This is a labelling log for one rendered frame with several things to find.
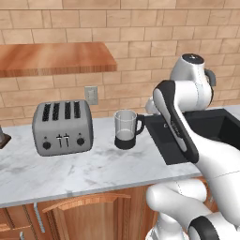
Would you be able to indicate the wooden drawer front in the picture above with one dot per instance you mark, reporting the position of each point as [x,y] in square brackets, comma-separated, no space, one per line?
[6,220]

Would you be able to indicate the black sink basin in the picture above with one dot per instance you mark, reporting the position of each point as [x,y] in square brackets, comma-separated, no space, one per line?
[203,131]

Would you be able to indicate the grey four-slot toaster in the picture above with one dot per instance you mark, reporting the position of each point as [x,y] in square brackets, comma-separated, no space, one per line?
[62,128]

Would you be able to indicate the dark brown appliance base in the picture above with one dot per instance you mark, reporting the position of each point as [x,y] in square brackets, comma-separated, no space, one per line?
[3,139]

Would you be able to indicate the grey wall power outlet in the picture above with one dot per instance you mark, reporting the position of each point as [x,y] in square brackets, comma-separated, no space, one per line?
[91,95]

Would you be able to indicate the wooden wall shelf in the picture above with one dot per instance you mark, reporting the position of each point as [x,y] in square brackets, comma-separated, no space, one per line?
[53,59]

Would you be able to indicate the wooden cupboard door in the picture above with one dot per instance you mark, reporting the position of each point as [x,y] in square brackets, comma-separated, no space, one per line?
[93,215]

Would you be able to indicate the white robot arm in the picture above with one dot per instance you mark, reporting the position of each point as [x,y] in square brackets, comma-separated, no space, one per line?
[193,93]

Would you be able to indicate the clear jug with black base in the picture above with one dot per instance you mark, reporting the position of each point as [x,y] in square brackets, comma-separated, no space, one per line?
[126,129]

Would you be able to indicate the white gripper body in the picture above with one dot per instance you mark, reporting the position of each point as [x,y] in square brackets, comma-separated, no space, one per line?
[151,106]

